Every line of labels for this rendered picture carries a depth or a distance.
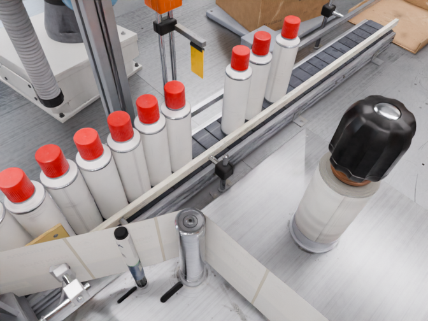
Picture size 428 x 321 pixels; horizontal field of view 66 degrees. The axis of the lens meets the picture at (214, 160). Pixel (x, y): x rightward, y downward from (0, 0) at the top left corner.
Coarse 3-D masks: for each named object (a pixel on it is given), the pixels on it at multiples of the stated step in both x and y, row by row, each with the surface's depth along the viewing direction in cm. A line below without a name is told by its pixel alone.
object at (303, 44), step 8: (376, 0) 99; (360, 8) 95; (344, 16) 92; (352, 16) 93; (336, 24) 89; (320, 32) 86; (328, 32) 88; (304, 40) 83; (312, 40) 84; (216, 96) 69; (200, 104) 68; (208, 104) 69; (192, 112) 66
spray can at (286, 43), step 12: (288, 24) 65; (276, 36) 70; (288, 36) 67; (276, 48) 70; (288, 48) 68; (276, 60) 71; (288, 60) 71; (276, 72) 73; (288, 72) 73; (276, 84) 76; (288, 84) 77; (264, 96) 81; (276, 96) 79
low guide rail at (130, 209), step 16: (384, 32) 98; (352, 48) 90; (336, 64) 86; (288, 96) 77; (272, 112) 75; (240, 128) 70; (224, 144) 68; (192, 160) 65; (176, 176) 62; (160, 192) 61; (128, 208) 58; (112, 224) 56
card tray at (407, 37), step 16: (368, 0) 119; (384, 0) 125; (400, 0) 125; (416, 0) 123; (368, 16) 117; (384, 16) 118; (400, 16) 118; (416, 16) 119; (400, 32) 111; (416, 32) 112; (416, 48) 106
